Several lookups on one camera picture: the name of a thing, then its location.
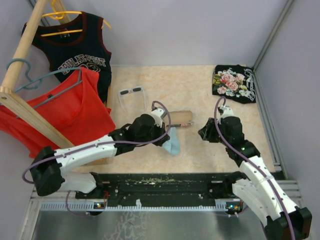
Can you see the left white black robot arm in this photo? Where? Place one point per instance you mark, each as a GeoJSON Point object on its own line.
{"type": "Point", "coordinates": [52, 170]}

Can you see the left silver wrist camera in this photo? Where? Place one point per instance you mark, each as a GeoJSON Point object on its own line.
{"type": "Point", "coordinates": [158, 115]}

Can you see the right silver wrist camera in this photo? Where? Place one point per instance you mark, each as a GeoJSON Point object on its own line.
{"type": "Point", "coordinates": [225, 111]}

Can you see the yellow clothes hanger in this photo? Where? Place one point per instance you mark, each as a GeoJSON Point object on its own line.
{"type": "Point", "coordinates": [60, 14]}

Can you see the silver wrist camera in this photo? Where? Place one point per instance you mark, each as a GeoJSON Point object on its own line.
{"type": "Point", "coordinates": [225, 111]}
{"type": "Point", "coordinates": [158, 115]}

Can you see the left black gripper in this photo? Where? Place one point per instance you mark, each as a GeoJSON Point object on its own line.
{"type": "Point", "coordinates": [161, 131]}

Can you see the white frame sunglasses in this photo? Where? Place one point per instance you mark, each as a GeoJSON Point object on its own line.
{"type": "Point", "coordinates": [128, 91]}

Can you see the navy basketball tank top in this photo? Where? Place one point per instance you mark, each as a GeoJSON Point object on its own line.
{"type": "Point", "coordinates": [78, 43]}

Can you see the black floral folded shirt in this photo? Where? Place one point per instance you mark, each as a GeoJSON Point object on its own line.
{"type": "Point", "coordinates": [234, 82]}

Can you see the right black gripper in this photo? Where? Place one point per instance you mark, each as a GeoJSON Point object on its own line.
{"type": "Point", "coordinates": [206, 133]}

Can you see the blue grey clothes hanger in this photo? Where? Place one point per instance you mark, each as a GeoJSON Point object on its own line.
{"type": "Point", "coordinates": [33, 84]}

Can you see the light blue cleaning cloth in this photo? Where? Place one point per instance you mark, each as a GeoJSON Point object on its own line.
{"type": "Point", "coordinates": [172, 146]}

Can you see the newspaper print glasses case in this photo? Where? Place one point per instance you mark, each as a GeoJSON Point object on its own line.
{"type": "Point", "coordinates": [181, 118]}

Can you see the red tank top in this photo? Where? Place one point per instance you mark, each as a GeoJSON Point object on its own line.
{"type": "Point", "coordinates": [73, 108]}

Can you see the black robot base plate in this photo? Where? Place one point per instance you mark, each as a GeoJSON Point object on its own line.
{"type": "Point", "coordinates": [165, 190]}

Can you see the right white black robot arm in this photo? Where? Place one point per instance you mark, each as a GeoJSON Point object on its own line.
{"type": "Point", "coordinates": [280, 216]}

